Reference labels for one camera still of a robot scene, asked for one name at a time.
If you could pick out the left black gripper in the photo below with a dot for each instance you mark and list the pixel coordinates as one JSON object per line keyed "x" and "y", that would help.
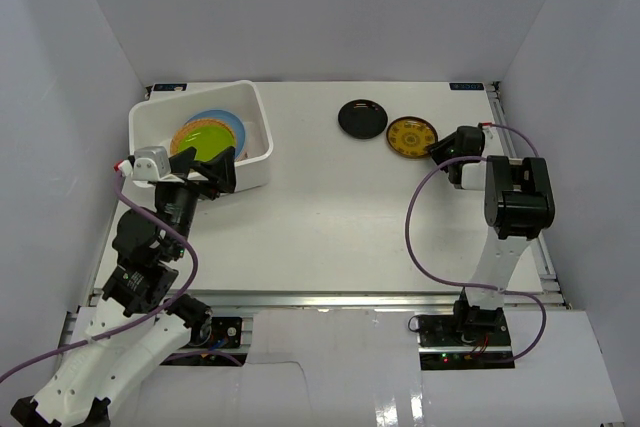
{"x": 195, "y": 177}

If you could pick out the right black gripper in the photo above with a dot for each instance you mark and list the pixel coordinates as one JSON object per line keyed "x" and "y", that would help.
{"x": 437, "y": 150}

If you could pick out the green round plate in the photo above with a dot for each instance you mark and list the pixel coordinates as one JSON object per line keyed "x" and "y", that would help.
{"x": 208, "y": 141}

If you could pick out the orange woven round plate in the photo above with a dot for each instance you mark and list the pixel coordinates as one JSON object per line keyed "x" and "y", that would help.
{"x": 192, "y": 125}

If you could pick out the blue round plate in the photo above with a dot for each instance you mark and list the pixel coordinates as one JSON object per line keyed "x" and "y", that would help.
{"x": 233, "y": 122}

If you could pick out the yellow patterned round plate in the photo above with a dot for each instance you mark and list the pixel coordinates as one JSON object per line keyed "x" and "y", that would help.
{"x": 411, "y": 137}

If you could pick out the black round plate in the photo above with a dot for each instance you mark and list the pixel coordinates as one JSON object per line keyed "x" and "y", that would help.
{"x": 362, "y": 119}

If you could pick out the pink round plate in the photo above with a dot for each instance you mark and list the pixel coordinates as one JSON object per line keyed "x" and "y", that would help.
{"x": 245, "y": 152}

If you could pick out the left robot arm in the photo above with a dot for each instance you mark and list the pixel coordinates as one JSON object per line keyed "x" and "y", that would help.
{"x": 138, "y": 321}

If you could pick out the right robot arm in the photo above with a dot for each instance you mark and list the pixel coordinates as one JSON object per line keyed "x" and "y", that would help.
{"x": 481, "y": 304}

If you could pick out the white plastic bin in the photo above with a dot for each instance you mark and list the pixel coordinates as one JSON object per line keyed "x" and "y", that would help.
{"x": 238, "y": 104}

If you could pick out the blue table label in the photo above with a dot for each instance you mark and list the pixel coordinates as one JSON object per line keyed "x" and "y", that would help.
{"x": 466, "y": 86}

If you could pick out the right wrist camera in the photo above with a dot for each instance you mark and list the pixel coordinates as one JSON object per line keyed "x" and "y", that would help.
{"x": 489, "y": 129}

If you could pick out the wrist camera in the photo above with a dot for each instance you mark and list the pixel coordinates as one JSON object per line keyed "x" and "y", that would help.
{"x": 148, "y": 164}
{"x": 489, "y": 129}

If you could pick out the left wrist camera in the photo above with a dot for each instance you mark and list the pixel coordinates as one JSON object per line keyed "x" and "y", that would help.
{"x": 148, "y": 164}

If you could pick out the aluminium frame rail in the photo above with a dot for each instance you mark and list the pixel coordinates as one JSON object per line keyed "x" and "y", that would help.
{"x": 258, "y": 300}

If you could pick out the right side aluminium rail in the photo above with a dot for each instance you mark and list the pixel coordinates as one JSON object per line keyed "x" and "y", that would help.
{"x": 527, "y": 207}

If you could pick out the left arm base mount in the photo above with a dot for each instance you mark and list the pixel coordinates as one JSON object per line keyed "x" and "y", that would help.
{"x": 220, "y": 346}

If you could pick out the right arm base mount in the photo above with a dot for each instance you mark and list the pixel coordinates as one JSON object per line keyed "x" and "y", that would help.
{"x": 443, "y": 347}

